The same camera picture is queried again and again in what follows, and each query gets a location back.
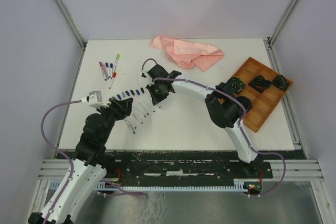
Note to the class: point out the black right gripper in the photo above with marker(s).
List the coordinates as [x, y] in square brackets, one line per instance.
[155, 99]

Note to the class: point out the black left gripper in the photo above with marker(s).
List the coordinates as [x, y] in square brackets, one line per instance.
[122, 108]

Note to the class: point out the green-tipped white pen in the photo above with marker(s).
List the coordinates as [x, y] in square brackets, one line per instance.
[130, 127]

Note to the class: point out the red capped pen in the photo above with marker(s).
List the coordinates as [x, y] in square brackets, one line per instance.
[112, 79]

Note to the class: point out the pink capped pen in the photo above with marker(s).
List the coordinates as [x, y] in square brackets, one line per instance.
[108, 70]

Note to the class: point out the magenta capped pen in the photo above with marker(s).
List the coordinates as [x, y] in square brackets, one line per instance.
[103, 69]

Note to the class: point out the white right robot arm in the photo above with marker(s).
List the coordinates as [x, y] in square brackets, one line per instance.
[225, 110]

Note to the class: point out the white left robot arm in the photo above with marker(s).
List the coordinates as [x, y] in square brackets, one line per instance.
[88, 165]

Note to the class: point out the light green capped pen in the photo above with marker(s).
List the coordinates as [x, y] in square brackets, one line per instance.
[116, 62]

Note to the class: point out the pink cloth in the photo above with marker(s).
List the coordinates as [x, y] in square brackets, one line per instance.
[187, 54]

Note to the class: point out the green black coiled bundle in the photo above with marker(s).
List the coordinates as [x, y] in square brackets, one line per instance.
[236, 85]

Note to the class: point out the wooden compartment tray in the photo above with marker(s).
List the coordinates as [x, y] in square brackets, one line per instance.
[263, 91]

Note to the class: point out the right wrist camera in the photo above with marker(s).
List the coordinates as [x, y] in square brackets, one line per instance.
[143, 73]

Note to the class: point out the black mounting base plate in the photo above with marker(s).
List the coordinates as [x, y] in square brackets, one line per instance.
[183, 168]

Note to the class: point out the aluminium frame post right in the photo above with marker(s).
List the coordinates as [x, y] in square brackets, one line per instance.
[283, 21]

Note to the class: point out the aluminium frame post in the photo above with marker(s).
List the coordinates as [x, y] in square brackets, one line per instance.
[283, 21]
[70, 22]

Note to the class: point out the white cable duct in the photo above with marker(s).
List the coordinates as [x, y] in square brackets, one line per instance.
[101, 186]

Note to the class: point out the aluminium frame post left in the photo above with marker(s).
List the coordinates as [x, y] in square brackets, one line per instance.
[70, 22]

